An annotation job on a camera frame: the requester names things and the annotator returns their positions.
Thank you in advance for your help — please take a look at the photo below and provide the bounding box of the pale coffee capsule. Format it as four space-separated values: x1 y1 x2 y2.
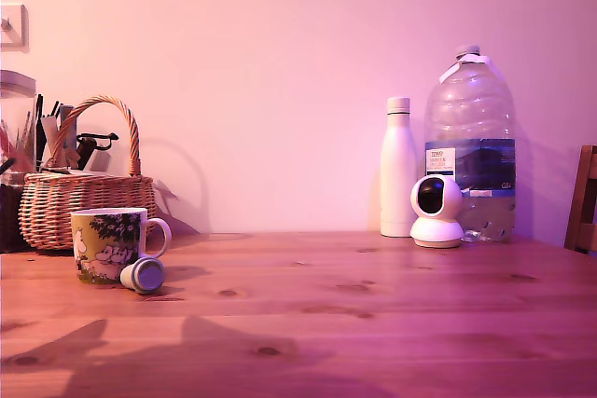
119 255 166 295

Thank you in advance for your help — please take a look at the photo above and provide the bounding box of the white metal bottle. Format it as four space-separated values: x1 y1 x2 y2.
380 96 418 238

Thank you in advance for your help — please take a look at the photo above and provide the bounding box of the large clear water bottle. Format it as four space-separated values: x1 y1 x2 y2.
423 44 518 244

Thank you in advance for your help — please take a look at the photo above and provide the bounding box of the illustrated green ceramic mug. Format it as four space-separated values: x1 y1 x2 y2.
70 206 173 285

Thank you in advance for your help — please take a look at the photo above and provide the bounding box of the grey tube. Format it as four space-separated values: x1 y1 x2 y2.
59 103 78 164

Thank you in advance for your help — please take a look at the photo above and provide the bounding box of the black pen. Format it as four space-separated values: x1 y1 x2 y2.
35 93 46 172

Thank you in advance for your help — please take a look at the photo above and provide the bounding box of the wooden chair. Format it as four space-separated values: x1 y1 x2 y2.
563 144 597 255

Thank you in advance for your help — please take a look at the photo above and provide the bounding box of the dark jar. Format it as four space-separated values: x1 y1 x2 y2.
0 172 27 253

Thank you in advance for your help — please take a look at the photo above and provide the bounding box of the small white round camera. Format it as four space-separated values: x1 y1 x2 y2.
410 175 466 250

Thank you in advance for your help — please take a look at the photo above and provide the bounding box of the woven wicker basket with handle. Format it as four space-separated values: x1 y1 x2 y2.
18 94 158 251

